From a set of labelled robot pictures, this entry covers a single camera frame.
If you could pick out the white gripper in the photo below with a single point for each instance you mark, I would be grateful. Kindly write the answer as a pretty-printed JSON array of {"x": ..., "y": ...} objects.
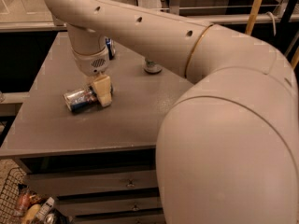
[{"x": 91, "y": 62}]

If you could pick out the red bull can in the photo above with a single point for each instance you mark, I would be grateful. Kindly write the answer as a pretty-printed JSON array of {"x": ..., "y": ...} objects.
[{"x": 80, "y": 98}]

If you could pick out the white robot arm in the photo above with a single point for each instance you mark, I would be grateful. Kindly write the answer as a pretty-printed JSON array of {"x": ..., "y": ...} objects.
[{"x": 227, "y": 151}]

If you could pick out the blue pepsi can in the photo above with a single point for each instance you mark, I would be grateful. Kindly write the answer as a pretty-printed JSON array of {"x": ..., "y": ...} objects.
[{"x": 111, "y": 48}]

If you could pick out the green 7up can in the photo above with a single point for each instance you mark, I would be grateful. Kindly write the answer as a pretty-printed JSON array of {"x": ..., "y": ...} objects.
[{"x": 152, "y": 67}]

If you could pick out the grey drawer cabinet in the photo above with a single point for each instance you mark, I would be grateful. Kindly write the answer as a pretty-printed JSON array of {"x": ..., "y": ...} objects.
[{"x": 99, "y": 163}]

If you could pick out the white packet in basket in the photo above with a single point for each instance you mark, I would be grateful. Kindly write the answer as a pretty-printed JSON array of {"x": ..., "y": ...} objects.
[{"x": 45, "y": 209}]

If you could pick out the red snack bag in basket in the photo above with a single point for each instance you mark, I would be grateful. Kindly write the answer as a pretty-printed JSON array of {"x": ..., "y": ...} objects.
[{"x": 22, "y": 204}]

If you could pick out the yellow item in basket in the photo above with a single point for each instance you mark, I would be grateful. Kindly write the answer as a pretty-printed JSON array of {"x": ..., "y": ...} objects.
[{"x": 30, "y": 214}]

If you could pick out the wire basket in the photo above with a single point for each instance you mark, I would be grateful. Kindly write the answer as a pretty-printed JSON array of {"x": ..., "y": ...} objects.
[{"x": 12, "y": 189}]

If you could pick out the metal railing frame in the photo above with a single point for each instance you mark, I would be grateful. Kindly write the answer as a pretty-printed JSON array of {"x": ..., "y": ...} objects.
[{"x": 33, "y": 15}]

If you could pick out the wooden easel frame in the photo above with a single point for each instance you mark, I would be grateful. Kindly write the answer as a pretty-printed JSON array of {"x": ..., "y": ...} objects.
[{"x": 286, "y": 8}]

